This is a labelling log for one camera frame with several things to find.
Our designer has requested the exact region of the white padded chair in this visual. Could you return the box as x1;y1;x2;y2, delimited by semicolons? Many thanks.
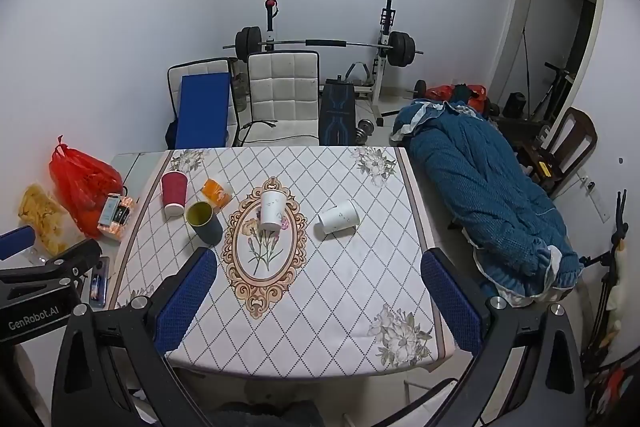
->
242;51;320;146

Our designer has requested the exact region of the barbell on rack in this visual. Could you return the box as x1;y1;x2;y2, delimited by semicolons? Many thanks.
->
222;0;423;127

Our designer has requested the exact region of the orange packaged box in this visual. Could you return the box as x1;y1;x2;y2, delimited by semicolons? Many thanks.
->
96;193;136;242

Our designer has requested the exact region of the orange white paper cup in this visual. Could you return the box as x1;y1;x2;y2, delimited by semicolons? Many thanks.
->
201;179;232;210

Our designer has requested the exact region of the white chair with blue cushion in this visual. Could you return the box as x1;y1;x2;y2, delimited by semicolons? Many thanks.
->
165;58;239;150

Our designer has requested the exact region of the yellow snack bag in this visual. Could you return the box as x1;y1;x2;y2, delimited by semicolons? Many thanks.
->
17;183;68;257

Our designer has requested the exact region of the floral diamond pattern tablecloth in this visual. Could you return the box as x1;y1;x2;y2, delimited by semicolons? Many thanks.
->
110;146;456;378

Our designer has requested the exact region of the black blue bag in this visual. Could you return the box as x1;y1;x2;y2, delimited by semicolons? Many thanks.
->
318;79;356;146

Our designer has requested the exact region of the dark green cup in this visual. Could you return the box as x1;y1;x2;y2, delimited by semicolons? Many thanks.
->
186;202;222;246

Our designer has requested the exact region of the dark wooden chair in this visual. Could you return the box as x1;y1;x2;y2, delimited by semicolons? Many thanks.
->
518;107;598;196

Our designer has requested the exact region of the red plastic bag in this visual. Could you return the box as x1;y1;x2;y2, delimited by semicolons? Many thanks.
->
49;135;122;239

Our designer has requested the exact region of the blue quilted blanket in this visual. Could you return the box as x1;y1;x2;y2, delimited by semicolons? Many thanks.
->
390;100;584;308

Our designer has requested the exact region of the white floral paper cup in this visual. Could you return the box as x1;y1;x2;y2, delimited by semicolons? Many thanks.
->
259;190;286;232
319;200;360;235

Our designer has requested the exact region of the red paper cup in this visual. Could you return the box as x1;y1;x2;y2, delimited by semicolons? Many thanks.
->
160;171;188;219

